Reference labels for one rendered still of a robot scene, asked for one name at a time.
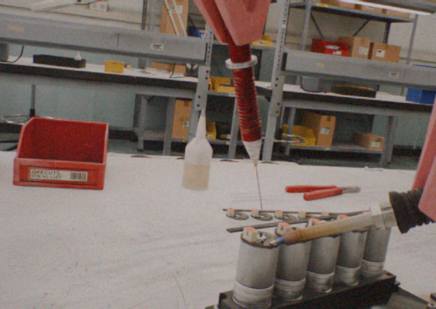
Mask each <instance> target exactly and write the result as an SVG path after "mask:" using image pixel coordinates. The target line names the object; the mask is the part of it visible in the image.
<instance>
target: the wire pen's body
mask: <svg viewBox="0 0 436 309"><path fill-rule="evenodd" d="M225 25H226V23H225ZM226 34H227V39H228V45H229V54H230V59H229V60H227V61H226V66H227V68H232V73H233V76H234V86H235V93H236V101H237V105H238V106H237V107H238V112H239V125H240V131H241V137H242V141H246V142H253V141H258V140H260V139H261V138H262V133H261V127H260V117H259V111H258V101H257V96H256V88H255V81H254V80H255V78H254V77H253V65H255V64H257V63H258V62H257V57H255V56H251V50H250V44H245V45H243V46H237V45H236V44H235V42H234V40H233V38H232V36H231V34H230V32H229V29H228V28H227V26H226Z"/></svg>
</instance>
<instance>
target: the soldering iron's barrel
mask: <svg viewBox="0 0 436 309"><path fill-rule="evenodd" d="M396 225H397V223H396V219H395V214H394V212H393V210H392V206H391V204H390V202H384V203H381V204H379V205H378V204H376V205H371V206H370V208H369V213H364V214H360V215H352V216H349V217H346V218H340V219H337V220H334V221H329V222H325V223H320V224H317V225H314V226H309V227H305V228H297V229H295V230H293V231H288V232H285V233H284V242H285V244H286V245H288V246H290V245H293V244H298V243H303V242H307V241H310V240H314V239H320V238H323V237H326V236H331V235H335V234H340V233H343V232H346V231H352V230H356V229H359V228H365V227H368V226H374V228H375V230H382V229H385V227H387V228H389V227H392V226H396Z"/></svg>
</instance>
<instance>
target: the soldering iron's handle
mask: <svg viewBox="0 0 436 309"><path fill-rule="evenodd" d="M424 187H425V186H423V187H421V188H420V189H418V188H417V189H414V190H413V191H412V190H408V191H407V192H406V193H405V192H404V191H403V192H401V193H399V192H396V191H389V192H388V197H389V202H390V204H391V206H392V210H393V212H394V214H395V219H396V223H397V227H398V229H399V231H400V233H401V234H405V233H408V231H409V230H410V229H411V228H416V226H423V224H425V225H428V224H430V222H432V223H436V222H435V221H434V220H433V219H431V218H430V217H429V216H428V215H426V214H425V213H423V212H421V211H420V209H419V202H420V199H421V196H422V193H423V191H424Z"/></svg>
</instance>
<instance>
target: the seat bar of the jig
mask: <svg viewBox="0 0 436 309"><path fill-rule="evenodd" d="M395 280H396V275H395V274H393V273H390V272H389V271H386V270H385V269H384V272H383V276H382V278H380V279H368V278H364V277H361V276H359V279H358V284H356V285H353V286H345V285H341V284H336V283H334V282H333V285H332V290H331V291H330V292H327V293H317V292H311V291H308V290H306V289H304V290H303V297H302V298H301V299H300V300H295V301H286V300H280V299H278V298H275V297H273V296H272V298H271V306H270V307H268V308H266V309H323V308H327V307H331V306H333V305H337V304H340V303H343V302H347V301H351V300H355V299H358V298H361V297H365V296H368V295H371V294H376V293H378V292H383V291H385V290H388V289H392V288H394V286H395ZM233 293H234V290H231V291H227V292H221V293H219V299H218V304H221V308H220V309H247V308H243V307H241V306H239V305H238V304H236V303H235V302H234V301H233Z"/></svg>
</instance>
